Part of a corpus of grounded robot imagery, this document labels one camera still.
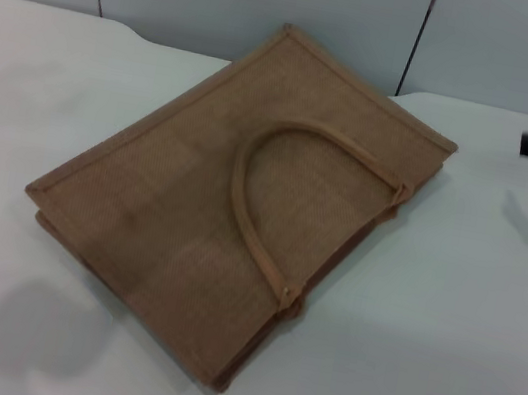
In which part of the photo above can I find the brown jute handbag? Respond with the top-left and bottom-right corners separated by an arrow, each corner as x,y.
0,0 -> 475,395

